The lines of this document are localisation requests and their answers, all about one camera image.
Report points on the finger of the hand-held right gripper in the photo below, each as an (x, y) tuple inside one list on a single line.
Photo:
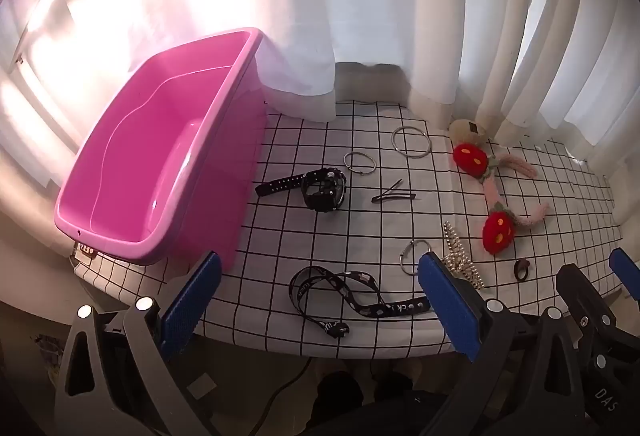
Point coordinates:
[(627, 271), (585, 301)]

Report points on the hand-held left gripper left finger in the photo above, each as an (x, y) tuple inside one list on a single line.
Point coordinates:
[(192, 301)]

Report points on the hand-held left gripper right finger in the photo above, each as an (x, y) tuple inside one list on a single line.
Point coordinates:
[(450, 306)]

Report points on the pearl hair clip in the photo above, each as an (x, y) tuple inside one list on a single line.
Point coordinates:
[(452, 241)]

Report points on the large silver bangle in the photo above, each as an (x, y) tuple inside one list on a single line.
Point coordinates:
[(430, 144)]

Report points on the pink plastic tub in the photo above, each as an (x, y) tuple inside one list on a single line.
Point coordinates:
[(150, 141)]

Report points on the black digital wristwatch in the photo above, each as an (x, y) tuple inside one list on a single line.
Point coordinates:
[(327, 181)]

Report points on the thin studded silver bangle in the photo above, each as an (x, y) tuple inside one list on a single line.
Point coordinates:
[(345, 160)]

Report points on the small silver hoop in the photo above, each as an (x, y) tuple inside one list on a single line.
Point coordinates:
[(401, 260)]

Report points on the white checked tablecloth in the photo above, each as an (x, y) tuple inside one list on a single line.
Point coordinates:
[(280, 236)]

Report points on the black hair clip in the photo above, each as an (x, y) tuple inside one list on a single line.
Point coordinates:
[(395, 198)]

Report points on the white hemmed curtain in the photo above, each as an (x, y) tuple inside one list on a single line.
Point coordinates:
[(325, 16)]

